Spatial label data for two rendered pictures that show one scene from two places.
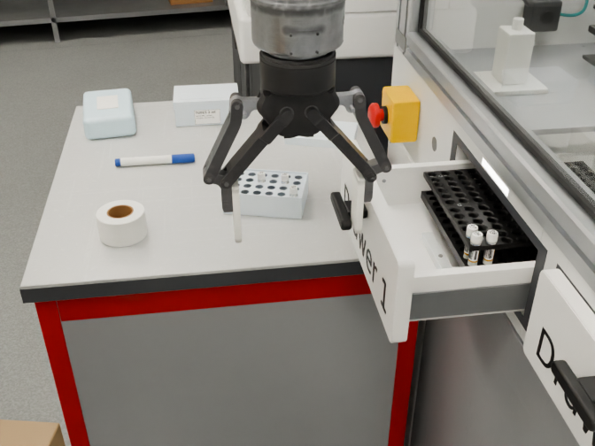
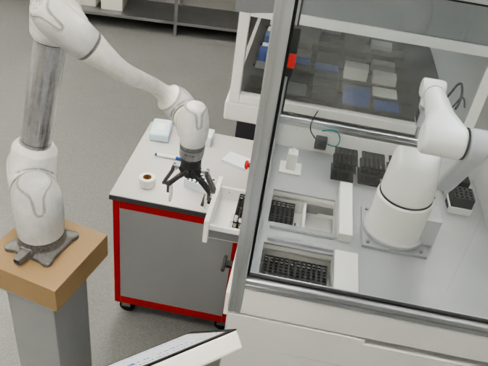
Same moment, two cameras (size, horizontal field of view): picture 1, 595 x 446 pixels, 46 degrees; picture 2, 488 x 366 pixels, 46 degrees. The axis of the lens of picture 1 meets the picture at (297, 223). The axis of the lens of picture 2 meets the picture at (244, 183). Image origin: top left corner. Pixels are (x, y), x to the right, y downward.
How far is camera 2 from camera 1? 1.43 m
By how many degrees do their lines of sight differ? 10
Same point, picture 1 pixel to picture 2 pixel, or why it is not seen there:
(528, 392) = not seen: hidden behind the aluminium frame
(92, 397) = (123, 235)
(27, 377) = (107, 223)
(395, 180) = (233, 193)
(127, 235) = (147, 185)
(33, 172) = (137, 120)
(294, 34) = (186, 156)
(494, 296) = (234, 237)
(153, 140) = (173, 147)
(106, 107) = (160, 128)
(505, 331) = not seen: hidden behind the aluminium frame
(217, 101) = not seen: hidden behind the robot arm
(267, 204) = (197, 186)
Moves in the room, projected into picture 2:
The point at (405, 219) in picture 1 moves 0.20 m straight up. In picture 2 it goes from (232, 207) to (237, 166)
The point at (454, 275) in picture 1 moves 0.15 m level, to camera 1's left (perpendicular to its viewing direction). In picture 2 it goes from (222, 228) to (184, 216)
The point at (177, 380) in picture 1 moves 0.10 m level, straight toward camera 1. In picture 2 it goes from (152, 238) to (148, 253)
